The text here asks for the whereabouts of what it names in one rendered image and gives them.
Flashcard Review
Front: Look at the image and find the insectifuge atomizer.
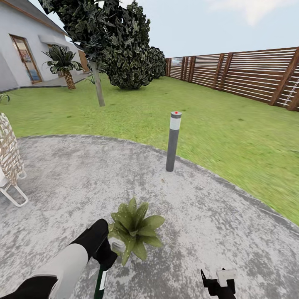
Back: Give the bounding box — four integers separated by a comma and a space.
94, 263, 108, 299

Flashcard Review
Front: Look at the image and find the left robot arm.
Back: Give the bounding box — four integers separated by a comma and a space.
0, 219, 126, 299

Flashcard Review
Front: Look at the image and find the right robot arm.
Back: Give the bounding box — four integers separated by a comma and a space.
201, 268, 238, 299

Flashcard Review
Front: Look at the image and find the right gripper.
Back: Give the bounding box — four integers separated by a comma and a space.
201, 269, 235, 299

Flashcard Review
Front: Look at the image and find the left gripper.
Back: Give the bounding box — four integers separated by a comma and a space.
92, 244, 118, 268

